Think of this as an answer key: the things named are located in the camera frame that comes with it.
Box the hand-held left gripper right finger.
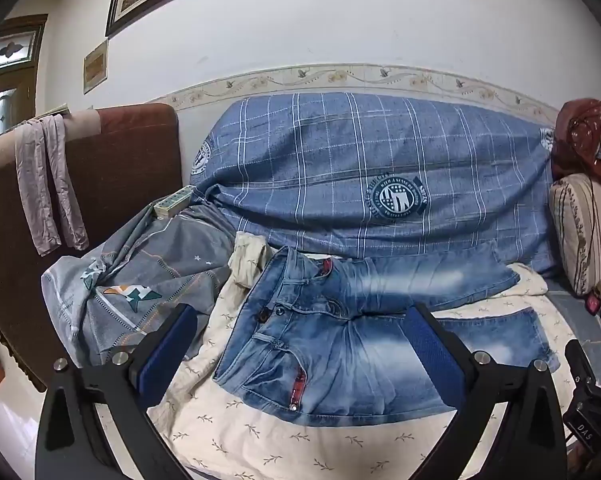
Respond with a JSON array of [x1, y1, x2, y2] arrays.
[[403, 302, 568, 480]]

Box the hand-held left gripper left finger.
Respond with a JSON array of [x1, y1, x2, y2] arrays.
[[35, 304, 198, 480]]

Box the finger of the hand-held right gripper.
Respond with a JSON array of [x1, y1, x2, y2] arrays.
[[564, 340, 601, 397]]

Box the blue denim pants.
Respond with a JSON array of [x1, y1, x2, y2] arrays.
[[213, 240, 561, 428]]

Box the cream leaf-print blanket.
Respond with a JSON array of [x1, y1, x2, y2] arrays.
[[148, 232, 588, 480]]

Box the striped beige pillow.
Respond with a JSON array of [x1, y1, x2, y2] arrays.
[[549, 166, 601, 297]]

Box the white power strip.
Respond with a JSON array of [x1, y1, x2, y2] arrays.
[[153, 185, 197, 219]]

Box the blue plaid bed cover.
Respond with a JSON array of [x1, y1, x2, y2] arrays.
[[189, 92, 561, 276]]

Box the pale pink hanging cloth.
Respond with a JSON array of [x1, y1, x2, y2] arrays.
[[14, 114, 90, 257]]

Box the reddish-brown cloth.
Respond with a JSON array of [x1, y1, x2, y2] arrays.
[[551, 98, 601, 191]]

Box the small framed picture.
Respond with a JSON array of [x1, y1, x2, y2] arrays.
[[83, 38, 109, 95]]

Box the wooden door with glass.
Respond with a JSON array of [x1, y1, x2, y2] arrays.
[[0, 14, 48, 146]]

